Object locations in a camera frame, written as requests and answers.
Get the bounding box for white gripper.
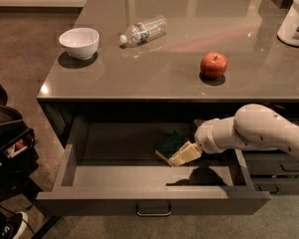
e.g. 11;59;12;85
168;118;237;166

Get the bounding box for metal drawer handle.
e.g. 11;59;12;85
136;201;171;217

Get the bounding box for red apple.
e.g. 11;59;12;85
200;52;228;80

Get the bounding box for clear plastic water bottle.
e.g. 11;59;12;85
120;15;166;45

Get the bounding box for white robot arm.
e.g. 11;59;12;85
167;104;299;166

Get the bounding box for green and yellow sponge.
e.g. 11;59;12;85
155;131;187;166

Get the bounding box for black and white sneaker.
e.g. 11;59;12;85
0;212;28;239

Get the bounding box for grey counter cabinet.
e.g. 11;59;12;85
38;0;299;142

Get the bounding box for grey open top drawer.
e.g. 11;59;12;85
37;117;270;216

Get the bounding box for white ceramic bowl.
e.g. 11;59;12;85
59;28;100;60

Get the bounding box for dark lower side drawers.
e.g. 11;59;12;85
243;150;299;194

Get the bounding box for white plastic wipes canister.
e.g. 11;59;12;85
277;0;299;47

